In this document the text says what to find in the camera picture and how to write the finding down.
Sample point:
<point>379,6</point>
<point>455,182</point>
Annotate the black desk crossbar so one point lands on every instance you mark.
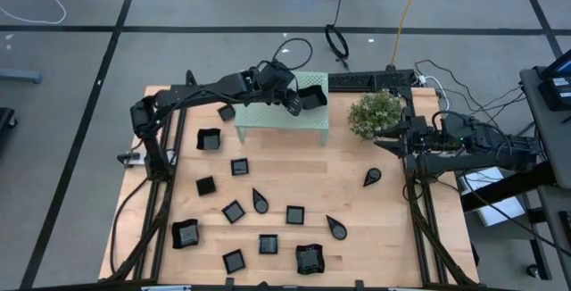
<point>504,188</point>

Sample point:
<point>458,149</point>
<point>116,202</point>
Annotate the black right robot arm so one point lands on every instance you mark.
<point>473,161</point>

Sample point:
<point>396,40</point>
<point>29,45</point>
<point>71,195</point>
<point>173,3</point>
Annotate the black laptop computer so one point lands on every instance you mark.
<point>555,90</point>

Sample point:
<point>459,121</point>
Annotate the black caster wheel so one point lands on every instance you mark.
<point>534,271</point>

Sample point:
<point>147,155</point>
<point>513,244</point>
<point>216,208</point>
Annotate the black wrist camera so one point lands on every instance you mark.
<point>280,76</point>
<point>420,125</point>

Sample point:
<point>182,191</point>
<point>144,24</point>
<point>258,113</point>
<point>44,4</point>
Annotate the grey metal clamp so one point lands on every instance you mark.
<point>131,159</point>

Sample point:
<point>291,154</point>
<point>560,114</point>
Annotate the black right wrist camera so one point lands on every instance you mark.
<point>420,125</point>

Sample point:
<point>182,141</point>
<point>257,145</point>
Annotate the mint green perforated shelf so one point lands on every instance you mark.
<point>267,119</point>

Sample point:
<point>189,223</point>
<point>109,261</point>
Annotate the grey side desk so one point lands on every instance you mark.
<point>551,139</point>

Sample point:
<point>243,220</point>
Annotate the white power adapter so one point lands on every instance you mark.
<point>428,79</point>

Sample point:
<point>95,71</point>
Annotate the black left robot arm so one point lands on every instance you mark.
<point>201,92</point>

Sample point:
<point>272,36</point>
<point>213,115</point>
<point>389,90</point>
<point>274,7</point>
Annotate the green artificial potted plant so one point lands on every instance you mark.
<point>372,114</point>

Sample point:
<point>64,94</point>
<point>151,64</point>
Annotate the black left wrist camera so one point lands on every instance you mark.
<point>280,76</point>

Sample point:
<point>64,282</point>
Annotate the black chair base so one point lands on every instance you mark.
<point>5,119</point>

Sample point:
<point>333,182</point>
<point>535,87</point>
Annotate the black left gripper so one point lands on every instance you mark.
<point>276,95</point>

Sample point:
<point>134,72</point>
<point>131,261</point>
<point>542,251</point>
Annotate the black wavy square mini bowl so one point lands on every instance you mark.
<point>209,140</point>
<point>185,234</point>
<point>309,260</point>
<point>314,98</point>

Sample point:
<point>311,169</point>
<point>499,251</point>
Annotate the silver metal bar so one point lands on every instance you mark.
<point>165,288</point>

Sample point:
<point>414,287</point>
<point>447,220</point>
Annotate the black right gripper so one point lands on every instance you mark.
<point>424,141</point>

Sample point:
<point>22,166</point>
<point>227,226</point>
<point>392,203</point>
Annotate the white box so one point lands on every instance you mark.
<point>495,210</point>

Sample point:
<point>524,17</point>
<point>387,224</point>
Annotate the grey floor bar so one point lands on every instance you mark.
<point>20,76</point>

